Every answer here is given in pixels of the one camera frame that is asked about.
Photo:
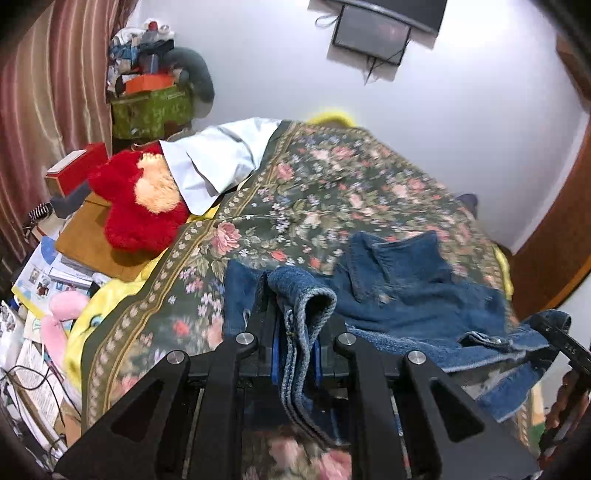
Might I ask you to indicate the blue denim jacket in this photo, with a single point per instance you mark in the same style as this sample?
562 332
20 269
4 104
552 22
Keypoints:
415 300

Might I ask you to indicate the pile of household clutter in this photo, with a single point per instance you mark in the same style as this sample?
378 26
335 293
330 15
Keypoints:
134 41

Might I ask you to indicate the brown cardboard box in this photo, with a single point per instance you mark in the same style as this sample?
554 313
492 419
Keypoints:
92 240

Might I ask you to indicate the black wall television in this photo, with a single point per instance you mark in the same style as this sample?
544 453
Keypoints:
415 14

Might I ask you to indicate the yellow plush pillow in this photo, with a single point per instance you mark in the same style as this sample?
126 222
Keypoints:
332 117

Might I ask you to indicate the red box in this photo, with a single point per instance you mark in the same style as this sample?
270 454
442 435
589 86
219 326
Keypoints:
87 161

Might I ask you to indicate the orange box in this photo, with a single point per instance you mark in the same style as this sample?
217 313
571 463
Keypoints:
150 83

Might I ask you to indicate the white pillowcase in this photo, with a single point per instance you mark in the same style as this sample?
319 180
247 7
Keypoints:
217 157

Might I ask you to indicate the small black monitor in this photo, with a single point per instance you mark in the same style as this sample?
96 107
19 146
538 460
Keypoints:
369 32

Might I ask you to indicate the yellow blanket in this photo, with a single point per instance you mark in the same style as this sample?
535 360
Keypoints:
503 272

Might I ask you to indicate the pink plush toy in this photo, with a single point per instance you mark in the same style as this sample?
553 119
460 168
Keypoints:
60 314

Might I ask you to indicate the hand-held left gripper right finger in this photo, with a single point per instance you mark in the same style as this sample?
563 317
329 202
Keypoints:
316 364

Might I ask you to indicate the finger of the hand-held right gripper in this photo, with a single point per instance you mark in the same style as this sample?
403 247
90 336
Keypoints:
561 339

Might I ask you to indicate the pile of books and papers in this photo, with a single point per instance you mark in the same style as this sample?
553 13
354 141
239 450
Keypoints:
46 277

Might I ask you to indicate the floral green blanket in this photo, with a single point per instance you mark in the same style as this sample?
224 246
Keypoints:
323 184

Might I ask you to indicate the red plush toy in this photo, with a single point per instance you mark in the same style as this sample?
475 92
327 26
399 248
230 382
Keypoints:
129 212

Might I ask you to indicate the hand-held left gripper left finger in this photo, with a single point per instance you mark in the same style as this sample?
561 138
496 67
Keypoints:
275 364

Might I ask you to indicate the yellow cartoon pillow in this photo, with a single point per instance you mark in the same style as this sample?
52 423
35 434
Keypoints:
111 304

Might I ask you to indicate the grey plush toy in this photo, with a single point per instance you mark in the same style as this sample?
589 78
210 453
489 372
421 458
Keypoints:
203 78

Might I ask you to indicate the green storage box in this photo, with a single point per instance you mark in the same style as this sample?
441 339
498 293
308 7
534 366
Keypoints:
152 113

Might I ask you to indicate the striped pink curtain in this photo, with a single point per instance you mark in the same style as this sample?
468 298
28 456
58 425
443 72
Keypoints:
46 92

